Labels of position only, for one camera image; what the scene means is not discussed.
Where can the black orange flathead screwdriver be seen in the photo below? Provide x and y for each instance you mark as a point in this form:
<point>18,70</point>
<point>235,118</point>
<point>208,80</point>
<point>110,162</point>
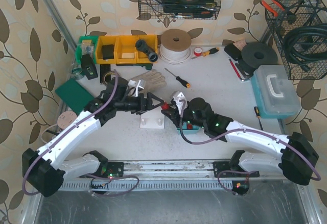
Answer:
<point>183,82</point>

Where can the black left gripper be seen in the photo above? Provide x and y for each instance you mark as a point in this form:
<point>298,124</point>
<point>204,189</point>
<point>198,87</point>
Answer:
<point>140,104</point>

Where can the green storage bin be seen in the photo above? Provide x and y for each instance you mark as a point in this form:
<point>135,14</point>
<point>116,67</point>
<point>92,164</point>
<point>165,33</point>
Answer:
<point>86,46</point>

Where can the beige work glove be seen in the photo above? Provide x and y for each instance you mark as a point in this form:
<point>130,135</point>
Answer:
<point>153,80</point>

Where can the teal clear toolbox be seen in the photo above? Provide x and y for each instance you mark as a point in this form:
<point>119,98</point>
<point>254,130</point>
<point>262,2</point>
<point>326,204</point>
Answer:
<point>274,93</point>

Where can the black box in bin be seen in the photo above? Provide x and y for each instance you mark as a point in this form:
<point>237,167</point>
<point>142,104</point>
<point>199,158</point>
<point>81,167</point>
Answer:
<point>107,51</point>

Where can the red handled hex key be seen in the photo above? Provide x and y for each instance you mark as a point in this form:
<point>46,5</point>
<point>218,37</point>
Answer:
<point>241,74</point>

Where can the glass jar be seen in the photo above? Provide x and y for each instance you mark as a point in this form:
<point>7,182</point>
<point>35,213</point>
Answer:
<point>77,72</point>

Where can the teal spring tray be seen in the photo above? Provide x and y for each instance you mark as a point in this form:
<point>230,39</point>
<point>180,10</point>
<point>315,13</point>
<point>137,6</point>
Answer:
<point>195,129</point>

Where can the yellow bin middle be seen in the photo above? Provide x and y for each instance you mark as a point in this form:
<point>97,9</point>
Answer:
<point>125,50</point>

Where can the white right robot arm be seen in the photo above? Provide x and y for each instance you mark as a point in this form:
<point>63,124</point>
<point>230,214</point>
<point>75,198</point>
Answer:
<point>292,156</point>

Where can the white peg base plate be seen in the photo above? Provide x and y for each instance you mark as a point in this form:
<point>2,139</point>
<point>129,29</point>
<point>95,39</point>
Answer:
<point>153,119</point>

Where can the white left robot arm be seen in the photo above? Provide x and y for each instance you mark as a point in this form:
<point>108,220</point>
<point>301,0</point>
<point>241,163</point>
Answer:
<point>46,168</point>

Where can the yellow bin right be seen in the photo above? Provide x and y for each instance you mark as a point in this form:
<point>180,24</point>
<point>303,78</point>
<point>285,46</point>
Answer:
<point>151,41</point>

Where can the grey pipe fitting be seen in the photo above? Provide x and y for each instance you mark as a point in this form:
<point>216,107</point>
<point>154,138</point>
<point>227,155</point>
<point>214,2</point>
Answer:
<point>142,46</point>

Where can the yellow bin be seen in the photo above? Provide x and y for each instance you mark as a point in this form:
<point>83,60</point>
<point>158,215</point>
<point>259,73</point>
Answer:
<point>105,40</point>
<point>151,41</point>
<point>125,50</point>

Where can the small yellow black screwdriver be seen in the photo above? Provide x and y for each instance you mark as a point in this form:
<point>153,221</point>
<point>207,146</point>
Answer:
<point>257,113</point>

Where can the red white tape roll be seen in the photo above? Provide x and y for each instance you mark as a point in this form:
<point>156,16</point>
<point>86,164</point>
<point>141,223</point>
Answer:
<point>197,51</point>

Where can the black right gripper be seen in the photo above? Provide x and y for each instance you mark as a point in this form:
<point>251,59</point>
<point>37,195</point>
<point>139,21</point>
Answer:
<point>176,115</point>

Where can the right wire basket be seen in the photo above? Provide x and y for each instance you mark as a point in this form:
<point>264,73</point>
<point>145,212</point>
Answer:
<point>300,36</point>

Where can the large red spring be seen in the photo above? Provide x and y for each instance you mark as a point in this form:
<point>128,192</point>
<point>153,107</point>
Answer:
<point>165,106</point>

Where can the black meter device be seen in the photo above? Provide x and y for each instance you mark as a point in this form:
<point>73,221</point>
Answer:
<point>88,67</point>

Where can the yellow bin left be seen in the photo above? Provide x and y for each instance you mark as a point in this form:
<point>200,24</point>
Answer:
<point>105,40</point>

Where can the white cable spool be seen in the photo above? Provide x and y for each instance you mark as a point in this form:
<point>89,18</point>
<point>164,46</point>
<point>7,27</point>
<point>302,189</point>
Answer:
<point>175,48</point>

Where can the brown packing tape roll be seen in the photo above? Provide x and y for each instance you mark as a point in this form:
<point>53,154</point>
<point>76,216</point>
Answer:
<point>106,78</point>

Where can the green notebook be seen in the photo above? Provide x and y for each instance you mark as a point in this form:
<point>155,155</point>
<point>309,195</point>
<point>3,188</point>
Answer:
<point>74,95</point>

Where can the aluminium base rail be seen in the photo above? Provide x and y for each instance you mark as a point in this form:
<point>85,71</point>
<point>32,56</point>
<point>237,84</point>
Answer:
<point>148,175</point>

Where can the black block with sponge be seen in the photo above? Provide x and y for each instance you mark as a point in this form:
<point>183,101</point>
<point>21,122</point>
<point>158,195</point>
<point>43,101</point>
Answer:
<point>234,49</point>

